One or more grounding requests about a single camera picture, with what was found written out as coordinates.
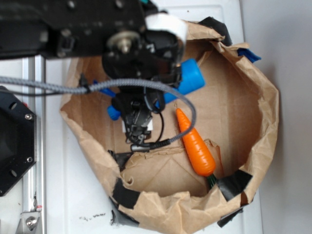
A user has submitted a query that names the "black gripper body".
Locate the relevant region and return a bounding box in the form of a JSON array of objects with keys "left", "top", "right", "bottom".
[{"left": 102, "top": 30, "right": 184, "bottom": 146}]

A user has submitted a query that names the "blue plastic bottle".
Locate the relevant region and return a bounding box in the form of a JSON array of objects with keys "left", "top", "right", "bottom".
[{"left": 107, "top": 58, "right": 205, "bottom": 121}]

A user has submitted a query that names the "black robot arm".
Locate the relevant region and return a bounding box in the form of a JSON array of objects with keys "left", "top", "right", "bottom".
[{"left": 0, "top": 0, "right": 187, "bottom": 147}]

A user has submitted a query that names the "brown paper bag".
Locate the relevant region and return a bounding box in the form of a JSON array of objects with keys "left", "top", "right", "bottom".
[{"left": 60, "top": 22, "right": 279, "bottom": 234}]

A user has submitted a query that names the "orange toy carrot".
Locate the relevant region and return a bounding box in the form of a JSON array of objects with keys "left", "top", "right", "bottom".
[{"left": 175, "top": 108, "right": 218, "bottom": 188}]

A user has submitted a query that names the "grey braided cable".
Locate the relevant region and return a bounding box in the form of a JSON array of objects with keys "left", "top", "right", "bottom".
[{"left": 0, "top": 76, "right": 197, "bottom": 152}]

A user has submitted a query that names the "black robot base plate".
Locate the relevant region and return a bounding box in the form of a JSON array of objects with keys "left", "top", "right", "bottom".
[{"left": 0, "top": 86, "right": 33, "bottom": 197}]

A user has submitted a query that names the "aluminium frame rail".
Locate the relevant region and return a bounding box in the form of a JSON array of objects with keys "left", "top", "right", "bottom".
[{"left": 21, "top": 55, "right": 46, "bottom": 234}]

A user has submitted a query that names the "metal corner bracket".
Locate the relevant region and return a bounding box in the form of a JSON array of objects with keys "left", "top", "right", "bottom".
[{"left": 15, "top": 211, "right": 42, "bottom": 234}]

